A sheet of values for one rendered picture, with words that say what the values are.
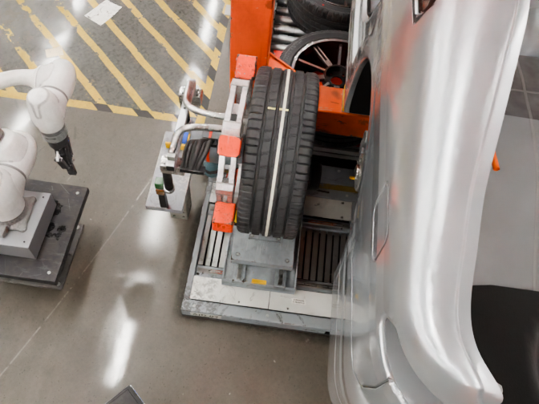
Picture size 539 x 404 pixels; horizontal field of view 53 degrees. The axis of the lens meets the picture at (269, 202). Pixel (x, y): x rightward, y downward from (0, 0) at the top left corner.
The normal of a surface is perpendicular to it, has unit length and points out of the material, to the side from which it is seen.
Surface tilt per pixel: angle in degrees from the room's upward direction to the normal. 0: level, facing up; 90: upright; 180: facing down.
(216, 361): 0
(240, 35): 90
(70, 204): 0
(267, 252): 0
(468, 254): 18
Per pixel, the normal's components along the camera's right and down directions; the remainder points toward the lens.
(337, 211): 0.07, -0.50
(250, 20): -0.11, 0.85
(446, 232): -0.31, -0.40
